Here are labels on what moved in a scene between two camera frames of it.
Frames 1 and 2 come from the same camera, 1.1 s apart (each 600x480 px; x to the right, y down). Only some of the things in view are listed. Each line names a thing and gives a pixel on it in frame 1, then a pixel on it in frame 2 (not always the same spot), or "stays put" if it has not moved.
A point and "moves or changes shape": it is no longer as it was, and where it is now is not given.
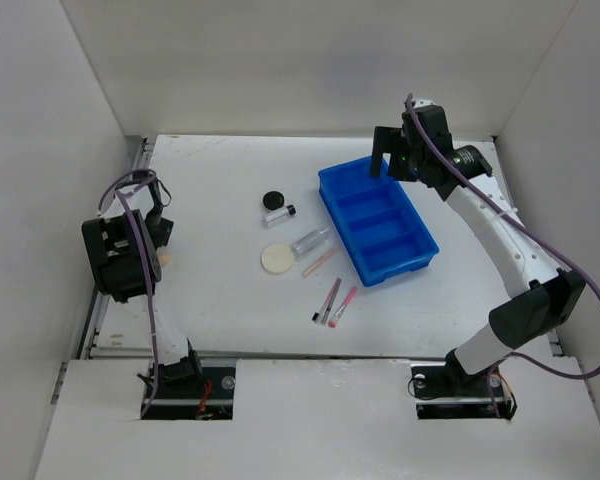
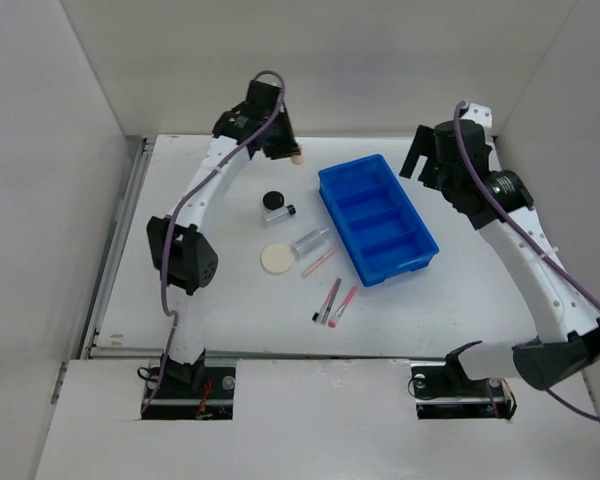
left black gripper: x=163 y=234 to x=287 y=148
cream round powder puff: x=277 y=258 stays put
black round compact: x=273 y=199 stays put
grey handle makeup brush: x=322 y=315 stays put
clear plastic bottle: x=310 y=243 stays put
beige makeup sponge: x=166 y=258 moves or changes shape
